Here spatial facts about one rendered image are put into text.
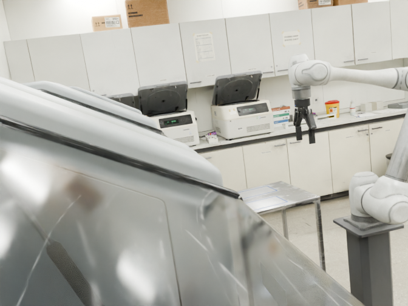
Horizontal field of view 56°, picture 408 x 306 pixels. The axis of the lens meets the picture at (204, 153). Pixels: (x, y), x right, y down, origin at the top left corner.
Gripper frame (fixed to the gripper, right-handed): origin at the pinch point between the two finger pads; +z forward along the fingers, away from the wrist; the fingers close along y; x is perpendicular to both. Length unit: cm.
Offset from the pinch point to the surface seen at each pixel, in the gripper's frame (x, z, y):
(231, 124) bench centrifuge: -25, 13, 220
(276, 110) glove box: -94, 10, 259
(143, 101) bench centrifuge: 60, -23, 253
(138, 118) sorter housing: 81, -25, -43
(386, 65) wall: -263, -24, 282
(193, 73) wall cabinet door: 2, -46, 248
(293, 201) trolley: 0.6, 38.0, 20.3
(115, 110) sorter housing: 88, -29, -43
